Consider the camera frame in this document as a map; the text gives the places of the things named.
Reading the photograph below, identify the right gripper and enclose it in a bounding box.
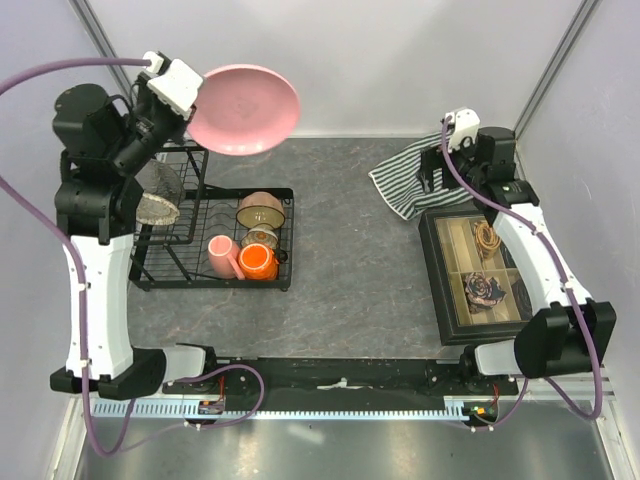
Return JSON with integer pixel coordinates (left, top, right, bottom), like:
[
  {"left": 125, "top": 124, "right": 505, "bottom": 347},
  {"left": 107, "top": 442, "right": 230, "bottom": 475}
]
[{"left": 416, "top": 130, "right": 486, "bottom": 194}]

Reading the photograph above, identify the clear glass plate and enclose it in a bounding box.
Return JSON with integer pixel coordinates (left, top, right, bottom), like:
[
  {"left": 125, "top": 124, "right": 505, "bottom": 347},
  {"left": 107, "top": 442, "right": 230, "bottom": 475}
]
[{"left": 136, "top": 159, "right": 186, "bottom": 206}]

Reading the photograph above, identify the pink plate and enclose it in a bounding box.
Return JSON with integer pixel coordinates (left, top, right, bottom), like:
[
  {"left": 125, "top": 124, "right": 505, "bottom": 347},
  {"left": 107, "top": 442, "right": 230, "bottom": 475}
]
[{"left": 187, "top": 64, "right": 301, "bottom": 156}]

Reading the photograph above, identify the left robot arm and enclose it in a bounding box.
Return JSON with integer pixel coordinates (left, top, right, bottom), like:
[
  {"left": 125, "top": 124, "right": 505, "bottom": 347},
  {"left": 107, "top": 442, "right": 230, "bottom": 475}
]
[{"left": 50, "top": 74, "right": 220, "bottom": 400}]

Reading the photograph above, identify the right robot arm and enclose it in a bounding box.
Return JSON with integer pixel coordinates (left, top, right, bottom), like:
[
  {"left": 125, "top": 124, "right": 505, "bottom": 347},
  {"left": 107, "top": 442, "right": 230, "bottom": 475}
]
[{"left": 419, "top": 117, "right": 616, "bottom": 394}]

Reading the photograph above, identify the striped towel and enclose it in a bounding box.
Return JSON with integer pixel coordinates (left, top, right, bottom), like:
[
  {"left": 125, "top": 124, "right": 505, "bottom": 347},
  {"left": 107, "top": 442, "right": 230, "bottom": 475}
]
[{"left": 368, "top": 133, "right": 472, "bottom": 220}]

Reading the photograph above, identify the tan rolled tie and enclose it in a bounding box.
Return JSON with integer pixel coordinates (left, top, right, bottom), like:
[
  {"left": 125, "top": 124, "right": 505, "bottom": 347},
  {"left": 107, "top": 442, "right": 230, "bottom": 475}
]
[{"left": 472, "top": 220, "right": 502, "bottom": 261}]

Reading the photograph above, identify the speckled grey plate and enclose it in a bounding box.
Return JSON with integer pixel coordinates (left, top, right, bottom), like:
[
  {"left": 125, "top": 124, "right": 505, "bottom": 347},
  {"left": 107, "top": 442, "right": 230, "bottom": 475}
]
[{"left": 136, "top": 193, "right": 180, "bottom": 226}]

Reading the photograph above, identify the blue rolled tie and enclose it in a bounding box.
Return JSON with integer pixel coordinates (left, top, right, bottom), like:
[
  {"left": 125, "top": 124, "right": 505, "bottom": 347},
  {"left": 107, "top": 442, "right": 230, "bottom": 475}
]
[{"left": 501, "top": 245, "right": 516, "bottom": 269}]

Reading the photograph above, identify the floral rolled tie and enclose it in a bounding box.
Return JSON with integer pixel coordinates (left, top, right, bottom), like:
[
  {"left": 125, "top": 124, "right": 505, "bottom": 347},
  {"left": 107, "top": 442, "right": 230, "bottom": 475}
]
[{"left": 463, "top": 272, "right": 507, "bottom": 314}]

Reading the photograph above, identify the black glass-lid display box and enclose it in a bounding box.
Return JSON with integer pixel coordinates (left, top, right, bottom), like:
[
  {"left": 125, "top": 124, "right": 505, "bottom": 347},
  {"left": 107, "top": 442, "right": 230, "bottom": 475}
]
[{"left": 418, "top": 206, "right": 529, "bottom": 346}]

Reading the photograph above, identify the brown bowl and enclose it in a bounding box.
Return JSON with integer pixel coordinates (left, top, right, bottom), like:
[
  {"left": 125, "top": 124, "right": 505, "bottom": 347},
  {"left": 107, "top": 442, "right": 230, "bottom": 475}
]
[{"left": 236, "top": 191, "right": 286, "bottom": 229}]

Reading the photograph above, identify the black rolled tie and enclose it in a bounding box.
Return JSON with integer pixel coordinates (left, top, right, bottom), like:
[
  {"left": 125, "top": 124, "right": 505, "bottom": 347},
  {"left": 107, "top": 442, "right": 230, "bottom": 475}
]
[{"left": 511, "top": 279, "right": 533, "bottom": 321}]

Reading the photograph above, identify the pink mug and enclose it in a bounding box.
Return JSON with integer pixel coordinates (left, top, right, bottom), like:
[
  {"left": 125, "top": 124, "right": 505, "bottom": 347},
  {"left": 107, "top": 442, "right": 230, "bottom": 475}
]
[{"left": 207, "top": 235, "right": 245, "bottom": 280}]

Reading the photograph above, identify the patterned small bowl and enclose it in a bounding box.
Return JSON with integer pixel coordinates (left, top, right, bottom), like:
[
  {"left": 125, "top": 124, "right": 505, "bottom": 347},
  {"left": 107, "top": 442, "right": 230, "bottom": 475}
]
[{"left": 240, "top": 224, "right": 279, "bottom": 250}]

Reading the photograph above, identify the orange mug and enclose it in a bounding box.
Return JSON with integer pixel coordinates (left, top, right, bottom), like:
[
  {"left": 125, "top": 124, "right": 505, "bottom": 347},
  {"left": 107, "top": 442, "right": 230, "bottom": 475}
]
[{"left": 238, "top": 243, "right": 289, "bottom": 281}]

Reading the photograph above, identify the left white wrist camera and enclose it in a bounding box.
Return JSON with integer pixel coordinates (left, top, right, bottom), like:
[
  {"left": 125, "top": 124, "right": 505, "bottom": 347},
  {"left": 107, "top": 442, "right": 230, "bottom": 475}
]
[{"left": 143, "top": 51, "right": 204, "bottom": 122}]

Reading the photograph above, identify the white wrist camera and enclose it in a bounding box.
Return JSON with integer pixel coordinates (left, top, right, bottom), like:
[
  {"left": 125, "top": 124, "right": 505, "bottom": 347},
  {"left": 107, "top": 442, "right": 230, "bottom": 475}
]
[
  {"left": 442, "top": 107, "right": 480, "bottom": 153},
  {"left": 143, "top": 51, "right": 204, "bottom": 122}
]

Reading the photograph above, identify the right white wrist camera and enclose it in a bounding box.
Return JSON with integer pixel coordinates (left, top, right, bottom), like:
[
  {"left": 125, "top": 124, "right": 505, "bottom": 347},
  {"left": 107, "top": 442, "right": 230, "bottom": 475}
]
[{"left": 442, "top": 107, "right": 480, "bottom": 153}]

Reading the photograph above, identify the black wire dish rack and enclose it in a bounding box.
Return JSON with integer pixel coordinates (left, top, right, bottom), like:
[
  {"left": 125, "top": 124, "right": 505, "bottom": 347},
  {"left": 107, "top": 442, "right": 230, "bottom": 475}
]
[{"left": 129, "top": 143, "right": 294, "bottom": 291}]

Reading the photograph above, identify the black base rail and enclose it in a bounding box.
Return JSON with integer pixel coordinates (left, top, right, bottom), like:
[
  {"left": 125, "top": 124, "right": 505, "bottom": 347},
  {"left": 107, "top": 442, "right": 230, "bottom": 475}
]
[{"left": 164, "top": 354, "right": 521, "bottom": 414}]

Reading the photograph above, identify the white cable duct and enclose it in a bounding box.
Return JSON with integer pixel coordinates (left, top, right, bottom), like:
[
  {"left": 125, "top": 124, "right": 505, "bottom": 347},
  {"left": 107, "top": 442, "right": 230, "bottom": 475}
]
[{"left": 91, "top": 399, "right": 469, "bottom": 422}]

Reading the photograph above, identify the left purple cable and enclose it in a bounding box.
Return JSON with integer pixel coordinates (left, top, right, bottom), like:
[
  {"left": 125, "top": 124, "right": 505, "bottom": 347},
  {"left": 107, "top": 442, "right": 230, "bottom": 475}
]
[{"left": 0, "top": 56, "right": 151, "bottom": 456}]

